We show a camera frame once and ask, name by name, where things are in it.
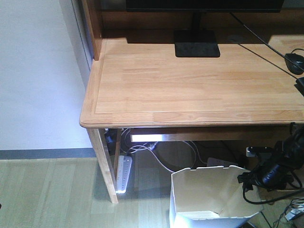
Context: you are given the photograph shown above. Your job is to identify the white trash bin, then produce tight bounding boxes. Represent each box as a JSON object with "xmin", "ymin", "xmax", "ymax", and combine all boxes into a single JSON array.
[{"xmin": 169, "ymin": 165, "xmax": 264, "ymax": 228}]

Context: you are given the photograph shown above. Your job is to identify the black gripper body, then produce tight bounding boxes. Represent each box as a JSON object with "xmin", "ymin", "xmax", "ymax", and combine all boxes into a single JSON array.
[{"xmin": 249, "ymin": 158, "xmax": 290, "ymax": 190}]

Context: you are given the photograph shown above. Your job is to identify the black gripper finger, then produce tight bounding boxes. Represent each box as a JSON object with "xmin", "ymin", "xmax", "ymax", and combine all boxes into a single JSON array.
[{"xmin": 237, "ymin": 172, "xmax": 255, "ymax": 190}]

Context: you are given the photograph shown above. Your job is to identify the black computer mouse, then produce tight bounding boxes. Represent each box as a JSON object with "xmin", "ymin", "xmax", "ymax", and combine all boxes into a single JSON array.
[{"xmin": 285, "ymin": 53, "xmax": 304, "ymax": 75}]

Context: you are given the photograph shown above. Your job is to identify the black keyboard corner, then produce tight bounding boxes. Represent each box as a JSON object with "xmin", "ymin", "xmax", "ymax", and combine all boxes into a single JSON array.
[{"xmin": 294, "ymin": 77, "xmax": 304, "ymax": 96}]

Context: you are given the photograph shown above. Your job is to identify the wooden desk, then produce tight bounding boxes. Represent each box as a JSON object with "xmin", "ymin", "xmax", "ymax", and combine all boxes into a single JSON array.
[{"xmin": 80, "ymin": 0, "xmax": 304, "ymax": 203}]

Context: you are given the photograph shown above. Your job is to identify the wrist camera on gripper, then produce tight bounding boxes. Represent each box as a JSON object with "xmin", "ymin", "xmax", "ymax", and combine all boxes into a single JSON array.
[{"xmin": 246, "ymin": 146, "xmax": 273, "ymax": 158}]

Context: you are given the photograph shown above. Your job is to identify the black computer monitor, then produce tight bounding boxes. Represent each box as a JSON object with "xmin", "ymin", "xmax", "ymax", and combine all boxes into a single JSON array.
[{"xmin": 126, "ymin": 0, "xmax": 284, "ymax": 57}]

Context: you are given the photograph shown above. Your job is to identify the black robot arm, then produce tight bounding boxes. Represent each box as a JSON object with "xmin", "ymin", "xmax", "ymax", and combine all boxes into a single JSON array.
[{"xmin": 237, "ymin": 127, "xmax": 304, "ymax": 192}]

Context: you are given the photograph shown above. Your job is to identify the white cable under desk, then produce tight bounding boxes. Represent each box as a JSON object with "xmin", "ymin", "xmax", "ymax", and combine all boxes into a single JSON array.
[{"xmin": 121, "ymin": 128, "xmax": 198, "ymax": 173}]

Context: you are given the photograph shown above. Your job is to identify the white power strip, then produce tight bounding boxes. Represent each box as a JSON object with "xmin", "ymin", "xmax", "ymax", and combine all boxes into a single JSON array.
[{"xmin": 116, "ymin": 155, "xmax": 133, "ymax": 194}]

